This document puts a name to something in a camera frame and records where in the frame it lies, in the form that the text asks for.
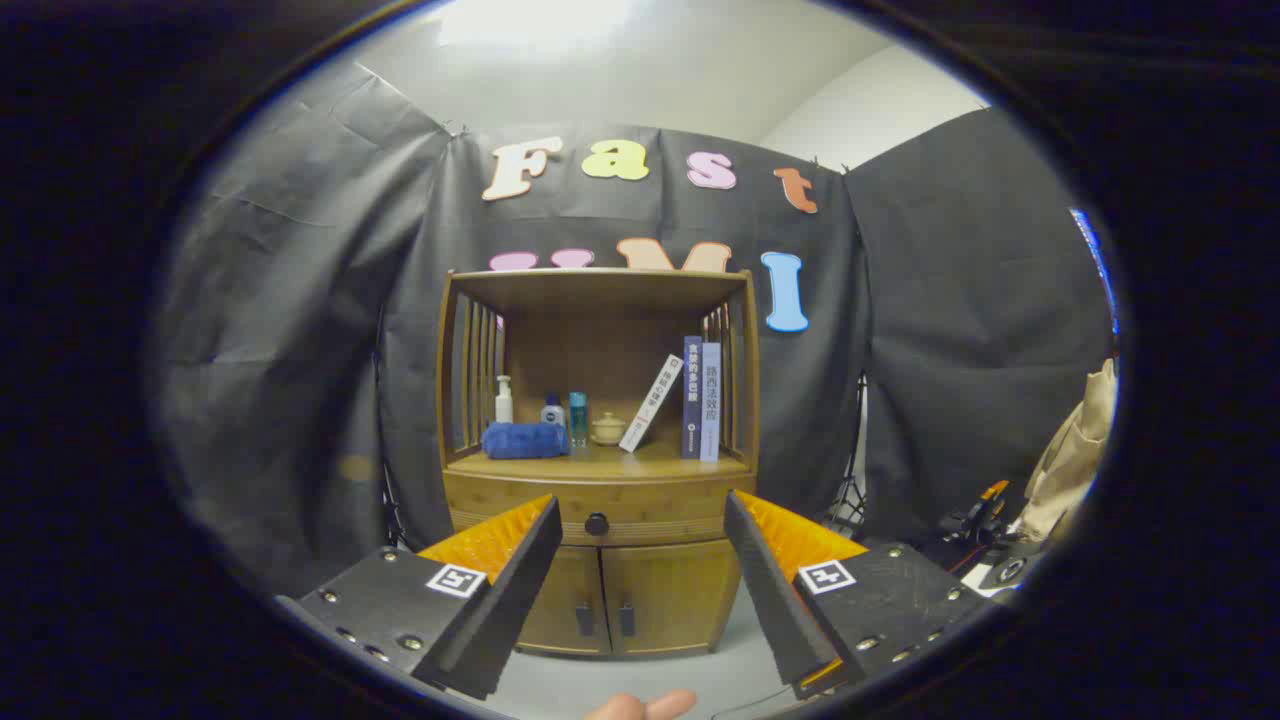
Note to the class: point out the clear blue bottle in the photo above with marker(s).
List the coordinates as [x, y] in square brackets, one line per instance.
[578, 415]

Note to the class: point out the black and orange device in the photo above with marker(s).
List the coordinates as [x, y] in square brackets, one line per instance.
[975, 520]

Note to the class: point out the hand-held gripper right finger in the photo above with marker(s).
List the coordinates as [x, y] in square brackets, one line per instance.
[775, 600]

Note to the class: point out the beige cloth bag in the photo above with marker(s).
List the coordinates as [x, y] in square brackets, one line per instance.
[1075, 450]

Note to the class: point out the light purple book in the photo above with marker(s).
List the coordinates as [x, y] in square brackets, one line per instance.
[710, 400]

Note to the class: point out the wooden cabinet door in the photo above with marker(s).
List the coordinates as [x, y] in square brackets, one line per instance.
[670, 595]
[575, 585]

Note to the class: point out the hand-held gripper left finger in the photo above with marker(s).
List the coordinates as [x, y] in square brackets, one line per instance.
[510, 600]

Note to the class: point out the white book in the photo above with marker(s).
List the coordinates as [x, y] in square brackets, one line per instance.
[650, 405]

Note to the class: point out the white bottle with blue cap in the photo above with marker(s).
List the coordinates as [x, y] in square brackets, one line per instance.
[552, 412]

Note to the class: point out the wooden countertop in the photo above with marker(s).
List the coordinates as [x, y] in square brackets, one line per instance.
[600, 462]

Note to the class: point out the dark blue book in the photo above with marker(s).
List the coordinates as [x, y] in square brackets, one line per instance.
[692, 400]

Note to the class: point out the blue rolled towel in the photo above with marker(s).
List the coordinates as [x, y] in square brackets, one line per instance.
[525, 440]

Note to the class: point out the white pump bottle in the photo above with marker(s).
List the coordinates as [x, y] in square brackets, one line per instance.
[504, 405]

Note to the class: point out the beige lidded teacup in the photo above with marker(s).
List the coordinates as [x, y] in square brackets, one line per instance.
[608, 430]

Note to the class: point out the wooden cabinet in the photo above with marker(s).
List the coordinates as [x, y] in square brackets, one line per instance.
[600, 340]

